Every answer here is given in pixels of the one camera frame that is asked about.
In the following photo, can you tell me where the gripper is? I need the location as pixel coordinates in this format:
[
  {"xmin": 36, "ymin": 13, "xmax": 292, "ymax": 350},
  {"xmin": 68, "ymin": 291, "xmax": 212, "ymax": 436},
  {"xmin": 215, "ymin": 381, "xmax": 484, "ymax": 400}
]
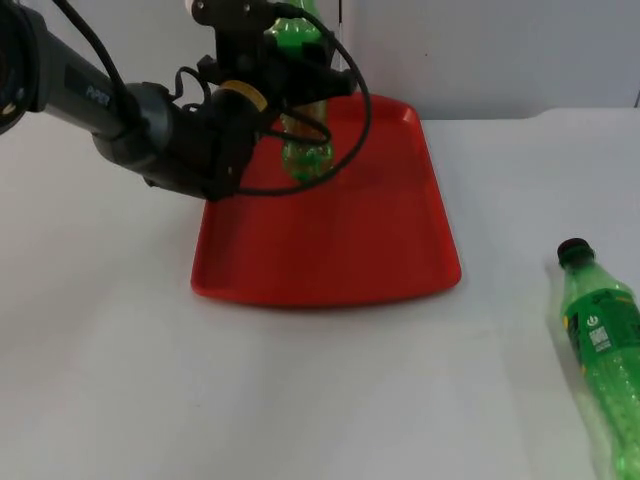
[{"xmin": 197, "ymin": 19, "xmax": 354, "ymax": 109}]

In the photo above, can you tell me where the green plastic bottle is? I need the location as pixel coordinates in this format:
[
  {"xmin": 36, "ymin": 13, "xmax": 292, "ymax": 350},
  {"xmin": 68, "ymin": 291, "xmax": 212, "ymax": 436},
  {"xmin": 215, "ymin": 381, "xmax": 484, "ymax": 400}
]
[
  {"xmin": 263, "ymin": 0, "xmax": 335, "ymax": 182},
  {"xmin": 549, "ymin": 237, "xmax": 640, "ymax": 480}
]

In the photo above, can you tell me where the red tray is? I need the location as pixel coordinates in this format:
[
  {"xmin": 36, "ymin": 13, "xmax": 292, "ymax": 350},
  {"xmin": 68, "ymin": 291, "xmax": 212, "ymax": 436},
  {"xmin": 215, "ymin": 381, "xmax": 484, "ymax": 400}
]
[{"xmin": 190, "ymin": 93, "xmax": 462, "ymax": 311}]

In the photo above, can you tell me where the black cable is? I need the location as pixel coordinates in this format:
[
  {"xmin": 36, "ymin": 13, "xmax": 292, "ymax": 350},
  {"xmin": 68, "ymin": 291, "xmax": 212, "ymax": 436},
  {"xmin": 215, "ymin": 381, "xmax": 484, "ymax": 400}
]
[
  {"xmin": 227, "ymin": 2, "xmax": 372, "ymax": 197},
  {"xmin": 52, "ymin": 0, "xmax": 134, "ymax": 109}
]

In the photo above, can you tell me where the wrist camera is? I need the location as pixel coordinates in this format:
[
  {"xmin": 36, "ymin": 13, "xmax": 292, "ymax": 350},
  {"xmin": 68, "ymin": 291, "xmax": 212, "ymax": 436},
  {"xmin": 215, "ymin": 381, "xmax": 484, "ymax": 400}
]
[{"xmin": 182, "ymin": 0, "xmax": 281, "ymax": 27}]

